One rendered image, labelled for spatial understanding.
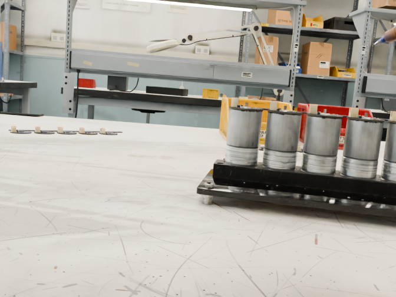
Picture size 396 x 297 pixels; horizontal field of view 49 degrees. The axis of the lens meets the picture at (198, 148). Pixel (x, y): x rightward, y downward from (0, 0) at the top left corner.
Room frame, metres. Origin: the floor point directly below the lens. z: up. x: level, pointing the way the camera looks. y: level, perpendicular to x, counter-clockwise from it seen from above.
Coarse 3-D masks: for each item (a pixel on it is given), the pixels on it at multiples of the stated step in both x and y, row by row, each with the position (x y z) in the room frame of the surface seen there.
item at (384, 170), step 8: (392, 128) 0.30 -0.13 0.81; (392, 136) 0.30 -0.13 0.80; (392, 144) 0.30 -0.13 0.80; (384, 152) 0.31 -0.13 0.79; (392, 152) 0.30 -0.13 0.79; (384, 160) 0.31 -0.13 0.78; (392, 160) 0.30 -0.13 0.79; (384, 168) 0.30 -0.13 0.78; (392, 168) 0.30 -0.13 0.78; (384, 176) 0.30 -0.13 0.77; (392, 176) 0.30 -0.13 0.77
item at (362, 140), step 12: (348, 120) 0.31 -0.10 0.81; (360, 120) 0.30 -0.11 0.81; (348, 132) 0.31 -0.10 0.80; (360, 132) 0.30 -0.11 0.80; (372, 132) 0.30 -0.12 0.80; (348, 144) 0.31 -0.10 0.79; (360, 144) 0.30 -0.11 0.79; (372, 144) 0.30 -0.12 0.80; (348, 156) 0.30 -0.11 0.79; (360, 156) 0.30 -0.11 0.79; (372, 156) 0.30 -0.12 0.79; (348, 168) 0.30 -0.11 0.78; (360, 168) 0.30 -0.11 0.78; (372, 168) 0.30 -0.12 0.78
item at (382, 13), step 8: (368, 0) 2.71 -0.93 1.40; (368, 8) 2.70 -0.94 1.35; (376, 8) 2.70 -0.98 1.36; (368, 16) 2.71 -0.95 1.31; (376, 16) 2.86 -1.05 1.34; (384, 16) 2.83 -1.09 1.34; (392, 16) 2.81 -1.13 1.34; (368, 24) 2.71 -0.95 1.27; (360, 48) 2.72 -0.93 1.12; (360, 56) 2.71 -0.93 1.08; (360, 64) 2.71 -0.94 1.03; (360, 72) 2.71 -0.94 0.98; (360, 80) 2.71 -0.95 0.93; (360, 88) 2.71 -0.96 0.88; (368, 96) 2.71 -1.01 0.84; (376, 96) 2.72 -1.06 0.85; (384, 96) 2.72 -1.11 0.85; (392, 96) 2.72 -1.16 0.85; (352, 104) 2.73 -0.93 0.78; (376, 112) 2.71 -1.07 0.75; (384, 112) 2.86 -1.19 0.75
